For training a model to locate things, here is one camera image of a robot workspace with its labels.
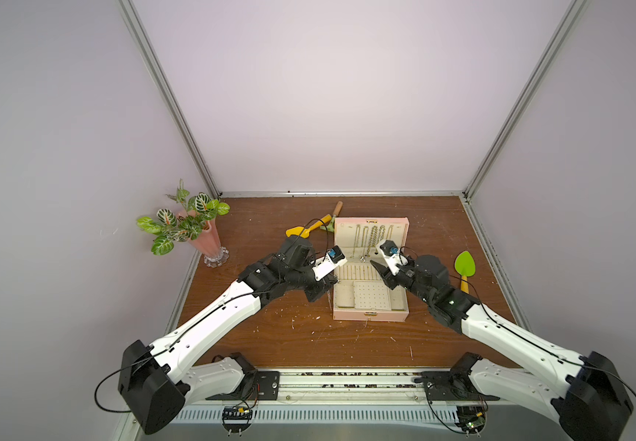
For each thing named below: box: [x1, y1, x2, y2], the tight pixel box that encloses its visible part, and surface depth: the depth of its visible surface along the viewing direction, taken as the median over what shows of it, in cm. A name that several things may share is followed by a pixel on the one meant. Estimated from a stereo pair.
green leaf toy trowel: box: [454, 249, 477, 294], surface depth 99 cm
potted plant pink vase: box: [136, 179, 231, 268], surface depth 81 cm
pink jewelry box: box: [332, 217, 410, 323], surface depth 85 cm
